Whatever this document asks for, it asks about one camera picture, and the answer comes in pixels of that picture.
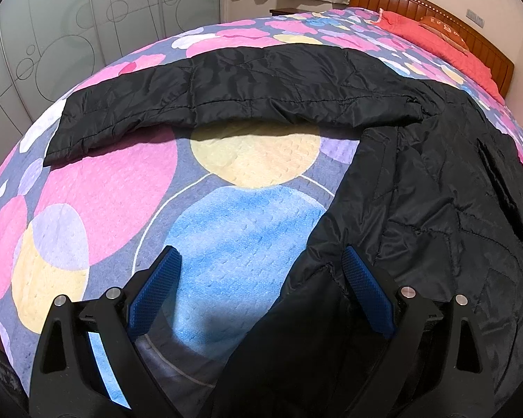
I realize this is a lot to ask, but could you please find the orange embroidered pillow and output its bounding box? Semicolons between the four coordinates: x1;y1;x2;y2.
418;16;470;52

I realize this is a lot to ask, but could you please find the red blanket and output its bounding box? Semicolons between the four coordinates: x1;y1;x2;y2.
375;9;506;106

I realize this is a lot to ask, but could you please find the dark wooden nightstand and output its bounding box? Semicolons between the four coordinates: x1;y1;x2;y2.
269;8;310;16

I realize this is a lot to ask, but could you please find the wooden headboard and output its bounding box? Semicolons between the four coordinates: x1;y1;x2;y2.
349;0;514;103

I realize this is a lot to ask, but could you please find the wall switch panel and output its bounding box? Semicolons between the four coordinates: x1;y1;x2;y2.
466;9;485;28

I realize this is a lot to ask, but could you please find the frosted glass wardrobe door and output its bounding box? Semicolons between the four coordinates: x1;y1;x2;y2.
0;0;220;165

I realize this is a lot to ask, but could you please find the black quilted jacket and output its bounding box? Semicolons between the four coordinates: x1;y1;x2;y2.
45;44;523;417

